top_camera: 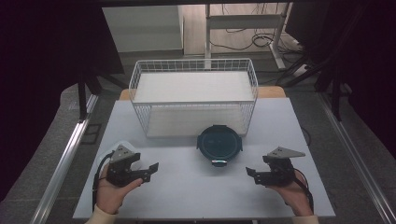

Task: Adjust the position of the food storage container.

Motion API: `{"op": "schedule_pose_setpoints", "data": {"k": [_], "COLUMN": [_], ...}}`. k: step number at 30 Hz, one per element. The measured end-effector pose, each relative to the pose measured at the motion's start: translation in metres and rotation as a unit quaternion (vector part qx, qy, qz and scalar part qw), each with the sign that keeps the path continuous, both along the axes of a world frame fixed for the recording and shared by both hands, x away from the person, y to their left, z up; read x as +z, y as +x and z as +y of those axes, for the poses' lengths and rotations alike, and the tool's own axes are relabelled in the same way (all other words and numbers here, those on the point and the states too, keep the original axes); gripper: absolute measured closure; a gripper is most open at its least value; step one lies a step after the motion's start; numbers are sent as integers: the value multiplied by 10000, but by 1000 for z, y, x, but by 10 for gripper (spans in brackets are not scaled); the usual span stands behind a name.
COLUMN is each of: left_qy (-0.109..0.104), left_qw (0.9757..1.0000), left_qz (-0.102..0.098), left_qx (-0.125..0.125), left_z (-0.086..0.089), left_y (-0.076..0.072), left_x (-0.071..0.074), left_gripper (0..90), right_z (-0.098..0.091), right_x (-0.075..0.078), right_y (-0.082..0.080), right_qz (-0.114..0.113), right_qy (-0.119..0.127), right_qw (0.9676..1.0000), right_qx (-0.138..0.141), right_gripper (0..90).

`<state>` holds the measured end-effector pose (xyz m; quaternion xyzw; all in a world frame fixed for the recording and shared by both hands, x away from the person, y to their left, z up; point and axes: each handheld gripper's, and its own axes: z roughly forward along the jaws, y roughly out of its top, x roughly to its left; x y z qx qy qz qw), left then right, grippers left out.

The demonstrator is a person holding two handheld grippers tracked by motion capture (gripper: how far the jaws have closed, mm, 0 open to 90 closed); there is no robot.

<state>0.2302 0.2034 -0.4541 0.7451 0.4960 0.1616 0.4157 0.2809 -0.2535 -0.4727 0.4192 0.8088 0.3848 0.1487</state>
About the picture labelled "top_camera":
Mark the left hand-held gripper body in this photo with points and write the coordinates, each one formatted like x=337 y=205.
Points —
x=120 y=174

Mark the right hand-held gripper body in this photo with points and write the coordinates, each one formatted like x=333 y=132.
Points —
x=281 y=174

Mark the dark round lidded container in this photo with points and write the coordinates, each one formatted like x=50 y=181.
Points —
x=219 y=144

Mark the person's left hand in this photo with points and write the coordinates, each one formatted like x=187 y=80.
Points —
x=109 y=196

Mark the person's right hand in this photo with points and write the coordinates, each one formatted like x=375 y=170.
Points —
x=295 y=197

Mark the wooden board under table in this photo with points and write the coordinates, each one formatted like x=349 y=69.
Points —
x=271 y=92

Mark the black stand legs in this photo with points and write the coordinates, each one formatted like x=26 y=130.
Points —
x=335 y=96
x=82 y=99

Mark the dark curtain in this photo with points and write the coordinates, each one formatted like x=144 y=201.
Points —
x=37 y=77
x=367 y=62

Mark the white cabinet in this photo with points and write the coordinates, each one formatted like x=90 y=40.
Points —
x=141 y=28

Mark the black floor frame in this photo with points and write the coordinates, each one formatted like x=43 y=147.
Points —
x=91 y=133

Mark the aluminium floor rail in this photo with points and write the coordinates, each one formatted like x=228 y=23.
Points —
x=60 y=168
x=358 y=161

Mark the white metal desk frame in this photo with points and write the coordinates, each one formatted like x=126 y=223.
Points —
x=243 y=21

